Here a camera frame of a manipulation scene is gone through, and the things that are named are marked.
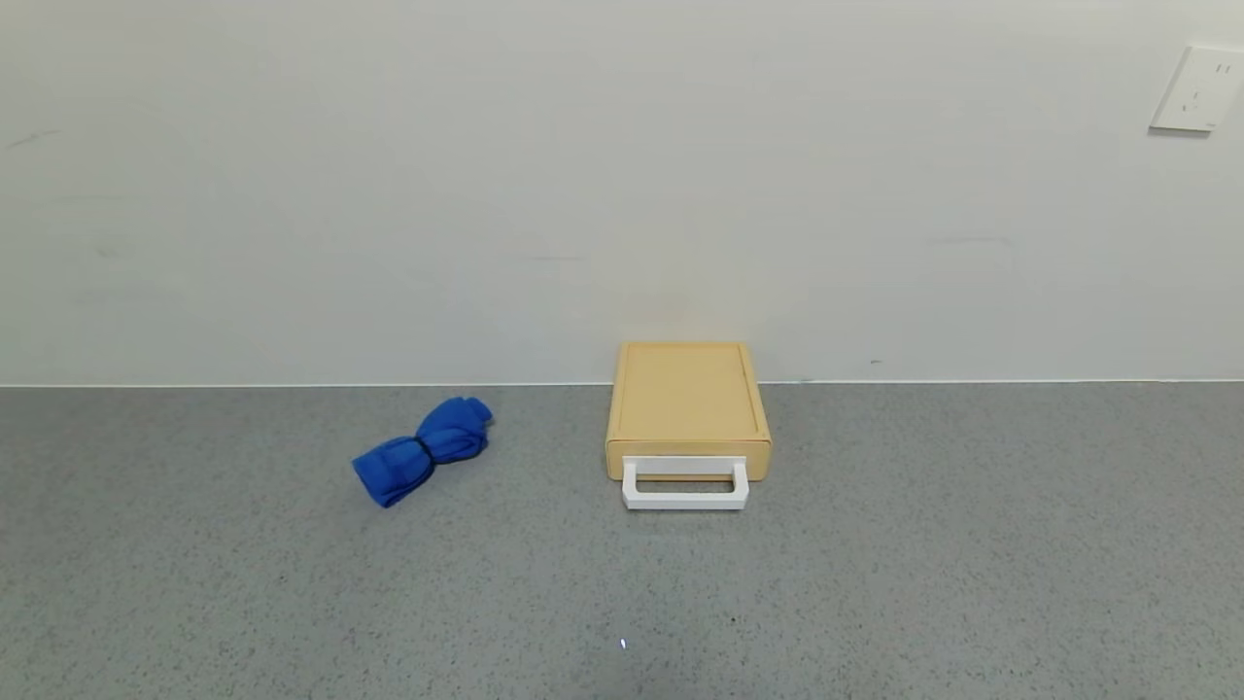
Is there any yellow drawer with white handle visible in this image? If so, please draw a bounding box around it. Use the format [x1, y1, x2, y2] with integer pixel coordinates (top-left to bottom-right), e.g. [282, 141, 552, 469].
[606, 442, 773, 511]

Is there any yellow drawer cabinet housing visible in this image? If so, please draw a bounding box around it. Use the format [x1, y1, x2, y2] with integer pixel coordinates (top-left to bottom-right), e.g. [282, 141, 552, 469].
[605, 341, 773, 450]

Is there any blue rolled cloth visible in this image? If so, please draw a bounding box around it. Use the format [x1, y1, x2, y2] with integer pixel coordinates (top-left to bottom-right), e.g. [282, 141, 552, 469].
[352, 396, 495, 509]

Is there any white wall socket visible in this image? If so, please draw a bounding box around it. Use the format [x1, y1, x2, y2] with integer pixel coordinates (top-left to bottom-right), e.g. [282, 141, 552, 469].
[1149, 45, 1244, 134]

